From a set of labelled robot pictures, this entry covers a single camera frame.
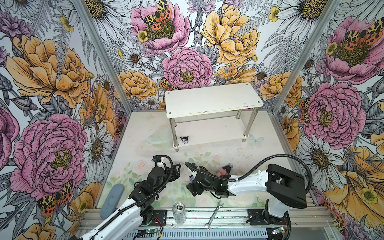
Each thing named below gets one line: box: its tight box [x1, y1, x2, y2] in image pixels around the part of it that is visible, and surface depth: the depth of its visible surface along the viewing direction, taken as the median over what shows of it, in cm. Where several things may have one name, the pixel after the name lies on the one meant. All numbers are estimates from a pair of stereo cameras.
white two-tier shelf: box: [165, 82, 264, 152], surface depth 90 cm
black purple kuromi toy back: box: [221, 163, 234, 175], surface depth 91 cm
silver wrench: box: [204, 200, 224, 231], surface depth 78 cm
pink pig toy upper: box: [216, 168, 227, 177], surface depth 89 cm
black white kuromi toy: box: [180, 136, 189, 145], surface depth 94 cm
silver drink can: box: [172, 201, 187, 225], surface depth 66 cm
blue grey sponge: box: [99, 183, 125, 219], surface depth 80 cm
